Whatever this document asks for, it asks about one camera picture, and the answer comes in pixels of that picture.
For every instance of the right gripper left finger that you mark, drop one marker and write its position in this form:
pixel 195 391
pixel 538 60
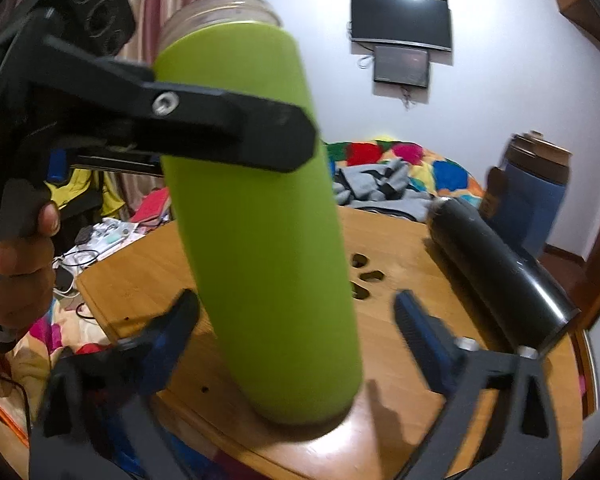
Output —
pixel 94 401

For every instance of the black thermos bottle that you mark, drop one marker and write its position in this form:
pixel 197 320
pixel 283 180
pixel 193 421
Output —
pixel 530 307

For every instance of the green thermos cup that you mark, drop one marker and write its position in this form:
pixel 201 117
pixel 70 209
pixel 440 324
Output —
pixel 265 248

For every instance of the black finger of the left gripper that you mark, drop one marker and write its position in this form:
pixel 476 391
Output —
pixel 217 125

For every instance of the colourful patchwork blanket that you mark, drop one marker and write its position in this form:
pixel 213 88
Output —
pixel 427 171

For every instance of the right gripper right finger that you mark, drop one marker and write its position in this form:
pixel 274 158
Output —
pixel 497 420

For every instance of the grey clothing on bed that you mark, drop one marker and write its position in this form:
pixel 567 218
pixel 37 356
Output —
pixel 382 188

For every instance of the small dark wall monitor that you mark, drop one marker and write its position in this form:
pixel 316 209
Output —
pixel 401 65

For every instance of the black wall television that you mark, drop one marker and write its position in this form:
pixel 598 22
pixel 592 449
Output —
pixel 412 23

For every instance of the person's left hand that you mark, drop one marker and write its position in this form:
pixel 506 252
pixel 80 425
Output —
pixel 27 276

